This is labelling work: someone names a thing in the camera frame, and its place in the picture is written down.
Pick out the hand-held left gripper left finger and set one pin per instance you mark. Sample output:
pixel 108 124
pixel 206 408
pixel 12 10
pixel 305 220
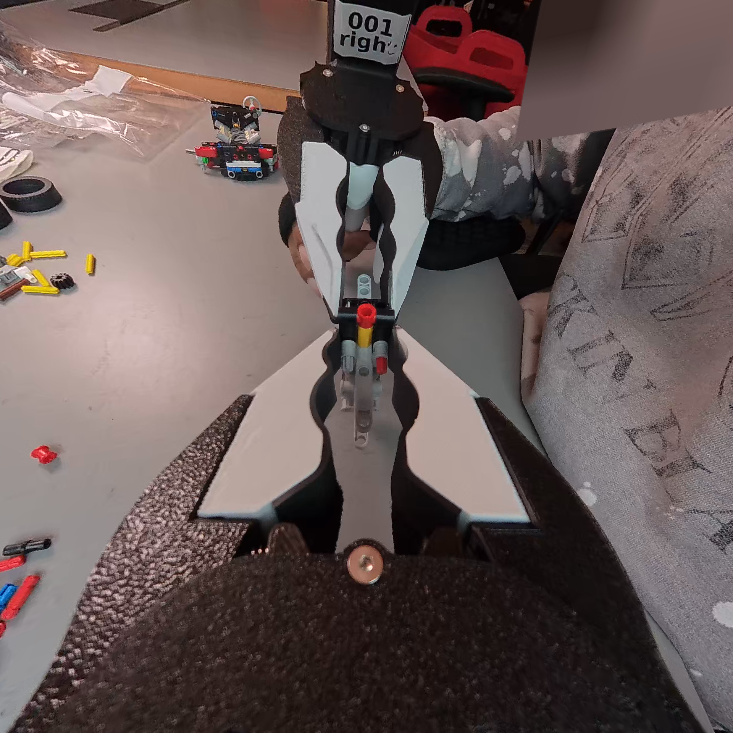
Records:
pixel 263 452

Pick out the person's right forearm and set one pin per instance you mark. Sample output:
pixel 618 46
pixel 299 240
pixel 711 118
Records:
pixel 504 166

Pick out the red toy bush piece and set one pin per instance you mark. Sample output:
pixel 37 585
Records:
pixel 43 454

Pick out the black toy gear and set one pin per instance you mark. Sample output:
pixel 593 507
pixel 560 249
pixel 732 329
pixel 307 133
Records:
pixel 62 280

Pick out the red plastic seat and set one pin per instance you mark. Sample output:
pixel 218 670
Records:
pixel 487 68
pixel 441 28

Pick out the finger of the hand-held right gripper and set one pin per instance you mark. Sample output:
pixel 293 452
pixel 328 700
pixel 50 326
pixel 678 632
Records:
pixel 409 217
pixel 318 217

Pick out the person's right hand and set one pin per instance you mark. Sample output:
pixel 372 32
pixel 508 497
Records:
pixel 300 257

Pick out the small toy brick car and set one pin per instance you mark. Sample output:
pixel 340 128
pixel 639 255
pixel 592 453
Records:
pixel 237 149

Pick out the pile of mixed toy pieces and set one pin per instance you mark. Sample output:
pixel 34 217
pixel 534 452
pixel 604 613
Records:
pixel 40 283

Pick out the grey toy brick assembly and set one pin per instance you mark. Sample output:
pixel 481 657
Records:
pixel 361 366

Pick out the pile of small connector pins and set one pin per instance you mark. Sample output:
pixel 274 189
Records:
pixel 17 595

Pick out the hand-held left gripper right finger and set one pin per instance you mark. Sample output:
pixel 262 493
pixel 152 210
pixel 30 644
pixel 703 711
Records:
pixel 464 458

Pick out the person's grey sweatshirt torso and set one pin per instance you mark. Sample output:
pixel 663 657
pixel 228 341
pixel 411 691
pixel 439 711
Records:
pixel 641 343

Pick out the clear plastic bag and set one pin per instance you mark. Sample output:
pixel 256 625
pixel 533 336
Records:
pixel 68 120

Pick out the grey desk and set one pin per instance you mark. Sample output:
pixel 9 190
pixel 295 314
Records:
pixel 172 355

